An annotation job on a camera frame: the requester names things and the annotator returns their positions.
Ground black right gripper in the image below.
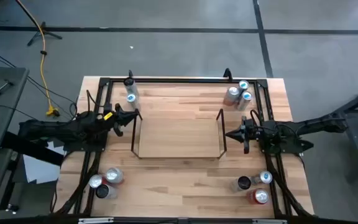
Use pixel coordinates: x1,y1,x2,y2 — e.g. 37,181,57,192
225,116,262,155

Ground silver metal bracket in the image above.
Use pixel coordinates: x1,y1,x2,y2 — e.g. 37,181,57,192
78,217,115,224
251,218,288,224

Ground red white can silver lid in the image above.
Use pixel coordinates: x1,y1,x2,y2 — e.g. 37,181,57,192
88,174,105,189
105,167,125,185

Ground black aluminium table frame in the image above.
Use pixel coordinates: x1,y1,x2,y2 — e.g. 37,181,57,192
52,76,316,219

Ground black diagonal beam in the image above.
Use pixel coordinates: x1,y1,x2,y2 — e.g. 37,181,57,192
1,131,65,166

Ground white can with black lid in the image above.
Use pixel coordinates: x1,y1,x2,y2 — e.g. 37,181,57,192
95,184,119,200
230,175,252,193

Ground orange white can silver lid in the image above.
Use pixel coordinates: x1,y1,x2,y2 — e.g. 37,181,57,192
223,86,241,106

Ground black tripod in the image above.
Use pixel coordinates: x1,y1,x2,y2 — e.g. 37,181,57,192
26,21,63,47

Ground grey side desk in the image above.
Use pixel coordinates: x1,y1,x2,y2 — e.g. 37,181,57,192
0,66,30,220

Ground yellow cable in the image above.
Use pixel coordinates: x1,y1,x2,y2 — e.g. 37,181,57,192
14,0,60,118

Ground metal caster wheel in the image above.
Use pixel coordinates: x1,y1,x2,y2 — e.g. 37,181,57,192
5,203,21,215

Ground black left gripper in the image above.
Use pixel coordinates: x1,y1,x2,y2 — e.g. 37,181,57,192
103,103,140,138

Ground white paper sheets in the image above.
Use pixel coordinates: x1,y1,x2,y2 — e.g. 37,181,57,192
22,140,67,185

